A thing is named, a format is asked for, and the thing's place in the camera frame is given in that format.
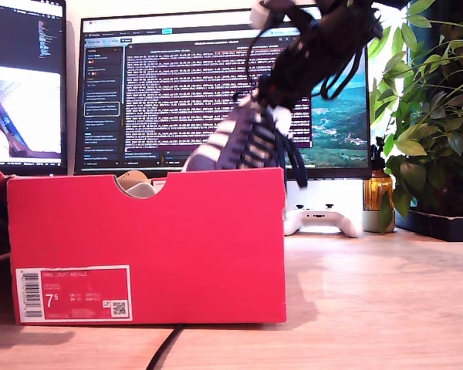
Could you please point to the white game controller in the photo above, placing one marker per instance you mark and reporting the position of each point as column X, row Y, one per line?
column 324, row 221

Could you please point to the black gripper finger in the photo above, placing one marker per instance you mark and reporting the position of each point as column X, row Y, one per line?
column 294, row 98
column 270, row 88

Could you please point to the amber glass pump bottle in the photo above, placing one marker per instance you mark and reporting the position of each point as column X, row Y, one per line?
column 376, row 189

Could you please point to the wide black Huawei monitor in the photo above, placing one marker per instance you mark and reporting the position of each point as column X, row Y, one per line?
column 177, row 96

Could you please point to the blue suede sneaker white stripes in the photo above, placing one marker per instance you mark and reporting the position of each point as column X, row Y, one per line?
column 231, row 131

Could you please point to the small white round pot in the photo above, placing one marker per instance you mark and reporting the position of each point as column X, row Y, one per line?
column 370, row 221

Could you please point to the green leafy houseplant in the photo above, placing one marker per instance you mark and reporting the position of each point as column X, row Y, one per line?
column 428, row 154

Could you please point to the black computer monitor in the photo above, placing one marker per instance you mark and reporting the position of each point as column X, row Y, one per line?
column 23, row 38

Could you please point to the red Nike shoebox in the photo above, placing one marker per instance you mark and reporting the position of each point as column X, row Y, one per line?
column 177, row 239

